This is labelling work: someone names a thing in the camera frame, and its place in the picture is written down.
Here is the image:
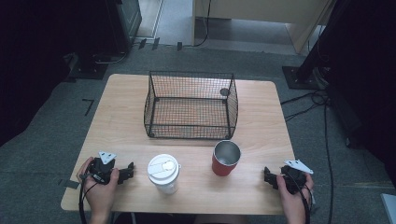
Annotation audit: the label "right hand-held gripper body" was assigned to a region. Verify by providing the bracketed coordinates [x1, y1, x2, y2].
[279, 159, 315, 196]

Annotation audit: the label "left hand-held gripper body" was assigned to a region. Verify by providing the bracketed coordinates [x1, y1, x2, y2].
[88, 151, 118, 185]

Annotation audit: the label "white cup with lid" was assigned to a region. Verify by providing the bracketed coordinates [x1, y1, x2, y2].
[147, 153, 182, 195]

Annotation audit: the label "red metal tumbler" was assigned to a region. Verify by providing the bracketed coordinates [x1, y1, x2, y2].
[211, 139, 242, 177]

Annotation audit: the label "black wire mesh basket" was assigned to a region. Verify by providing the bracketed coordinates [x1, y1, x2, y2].
[143, 70, 239, 140]

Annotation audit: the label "person's left hand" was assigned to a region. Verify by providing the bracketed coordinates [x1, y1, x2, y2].
[77, 156, 121, 217]

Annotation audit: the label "person's right hand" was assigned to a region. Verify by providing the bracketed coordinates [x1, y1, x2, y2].
[276, 173, 315, 219]

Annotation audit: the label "white flat object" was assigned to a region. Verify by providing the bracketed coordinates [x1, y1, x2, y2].
[380, 192, 396, 224]

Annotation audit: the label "black stand with flat base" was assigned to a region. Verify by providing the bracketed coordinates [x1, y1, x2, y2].
[65, 51, 109, 80]

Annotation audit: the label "black stand with square base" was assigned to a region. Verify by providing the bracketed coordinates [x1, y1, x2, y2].
[282, 0, 344, 91]

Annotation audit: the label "dark cabinet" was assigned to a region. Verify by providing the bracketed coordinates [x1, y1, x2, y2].
[105, 0, 143, 54]

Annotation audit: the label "beige wooden furniture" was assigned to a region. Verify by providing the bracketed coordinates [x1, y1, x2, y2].
[191, 0, 338, 54]

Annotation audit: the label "right hand-held gripper cable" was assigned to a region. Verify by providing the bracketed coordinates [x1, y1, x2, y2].
[284, 172, 314, 224]

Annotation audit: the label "hand-held gripper cable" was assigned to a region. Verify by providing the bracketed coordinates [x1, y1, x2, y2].
[284, 172, 314, 224]
[78, 172, 106, 224]

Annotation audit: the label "left hand-held gripper cable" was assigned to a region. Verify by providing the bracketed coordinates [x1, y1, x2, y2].
[78, 172, 106, 224]

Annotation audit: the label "looped black floor cables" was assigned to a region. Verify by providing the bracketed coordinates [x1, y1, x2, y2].
[279, 89, 330, 123]

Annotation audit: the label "grey cable at stand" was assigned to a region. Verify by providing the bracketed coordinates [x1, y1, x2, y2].
[94, 50, 129, 65]

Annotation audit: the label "black hanging cable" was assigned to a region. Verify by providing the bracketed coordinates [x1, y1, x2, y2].
[183, 0, 213, 49]

